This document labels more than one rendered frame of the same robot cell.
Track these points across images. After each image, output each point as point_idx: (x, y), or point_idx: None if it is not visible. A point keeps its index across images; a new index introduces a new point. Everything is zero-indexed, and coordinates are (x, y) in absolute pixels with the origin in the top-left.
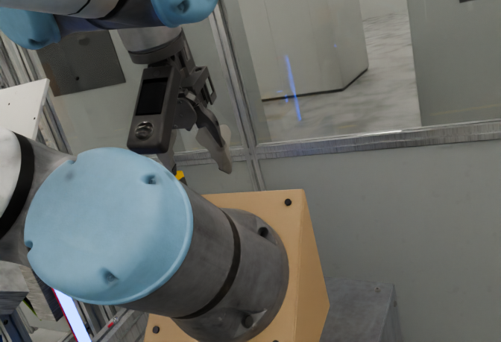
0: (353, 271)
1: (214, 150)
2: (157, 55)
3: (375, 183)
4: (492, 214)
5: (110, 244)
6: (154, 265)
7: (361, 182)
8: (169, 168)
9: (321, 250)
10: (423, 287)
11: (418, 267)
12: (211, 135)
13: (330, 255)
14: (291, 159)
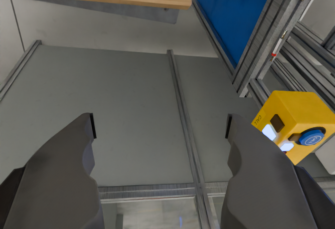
0: (131, 103)
1: (60, 157)
2: None
3: (99, 159)
4: (26, 136)
5: None
6: None
7: (109, 160)
8: (238, 119)
9: (150, 114)
10: (89, 95)
11: (88, 105)
12: (9, 220)
13: (144, 112)
14: (163, 182)
